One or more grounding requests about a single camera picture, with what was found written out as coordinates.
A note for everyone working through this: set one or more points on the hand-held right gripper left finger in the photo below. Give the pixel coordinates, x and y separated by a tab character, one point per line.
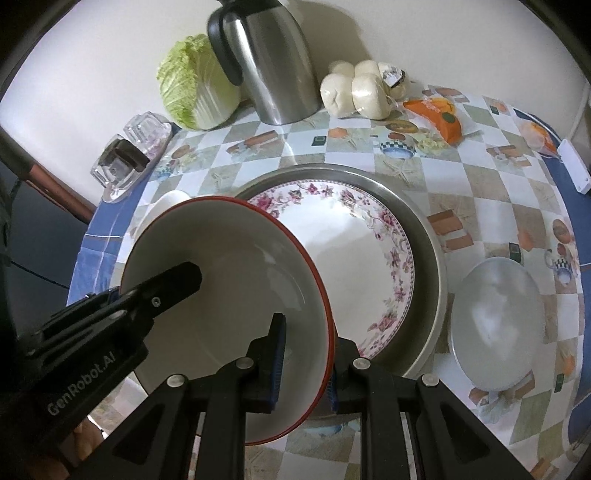
277	360

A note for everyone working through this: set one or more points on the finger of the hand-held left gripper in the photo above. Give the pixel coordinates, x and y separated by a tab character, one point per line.
180	279

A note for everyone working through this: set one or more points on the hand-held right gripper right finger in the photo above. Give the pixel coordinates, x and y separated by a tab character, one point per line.
331	392

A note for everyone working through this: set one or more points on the red rimmed bowl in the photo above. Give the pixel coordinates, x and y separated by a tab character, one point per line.
231	258

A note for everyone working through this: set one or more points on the pink floral rimmed plate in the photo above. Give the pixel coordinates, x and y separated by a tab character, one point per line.
341	240

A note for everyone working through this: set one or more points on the stainless steel plate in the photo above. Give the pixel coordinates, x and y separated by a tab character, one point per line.
425	277

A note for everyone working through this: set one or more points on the pale blue bowl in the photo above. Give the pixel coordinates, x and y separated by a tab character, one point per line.
496	323

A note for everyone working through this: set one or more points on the small white bowl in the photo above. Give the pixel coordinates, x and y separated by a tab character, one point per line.
168	201

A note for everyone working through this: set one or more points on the clear glass tray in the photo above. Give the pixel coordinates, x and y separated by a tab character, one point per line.
120	194

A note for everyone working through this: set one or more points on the clear glass cup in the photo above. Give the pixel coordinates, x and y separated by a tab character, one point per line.
104	173
145	131

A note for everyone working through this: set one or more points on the dark brown cup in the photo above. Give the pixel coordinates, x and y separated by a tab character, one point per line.
131	154

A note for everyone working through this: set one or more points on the brown wooden bar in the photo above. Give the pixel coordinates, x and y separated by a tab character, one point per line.
46	177

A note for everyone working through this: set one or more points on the napa cabbage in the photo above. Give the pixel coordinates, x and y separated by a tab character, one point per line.
194	87

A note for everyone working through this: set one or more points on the stainless steel thermos jug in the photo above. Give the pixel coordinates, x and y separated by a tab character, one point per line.
277	69

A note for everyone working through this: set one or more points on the checked printed tablecloth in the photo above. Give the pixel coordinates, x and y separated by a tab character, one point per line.
485	194

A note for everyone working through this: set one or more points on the bag of white steamed buns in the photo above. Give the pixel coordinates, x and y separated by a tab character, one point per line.
360	92

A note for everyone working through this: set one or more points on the orange snack packet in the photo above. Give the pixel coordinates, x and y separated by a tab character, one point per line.
443	120
538	136

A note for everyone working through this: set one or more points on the white power bank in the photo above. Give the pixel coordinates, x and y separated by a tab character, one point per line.
575	164

